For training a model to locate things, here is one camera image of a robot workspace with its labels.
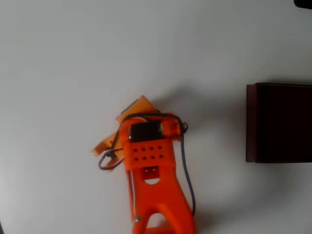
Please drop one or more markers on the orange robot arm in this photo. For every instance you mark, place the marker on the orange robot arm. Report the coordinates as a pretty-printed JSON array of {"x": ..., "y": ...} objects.
[{"x": 153, "y": 170}]

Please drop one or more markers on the dark brown box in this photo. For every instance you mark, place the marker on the dark brown box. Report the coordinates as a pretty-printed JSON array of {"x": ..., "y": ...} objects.
[{"x": 280, "y": 123}]

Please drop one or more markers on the black object at edge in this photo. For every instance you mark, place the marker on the black object at edge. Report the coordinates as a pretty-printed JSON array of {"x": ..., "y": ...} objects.
[{"x": 303, "y": 3}]

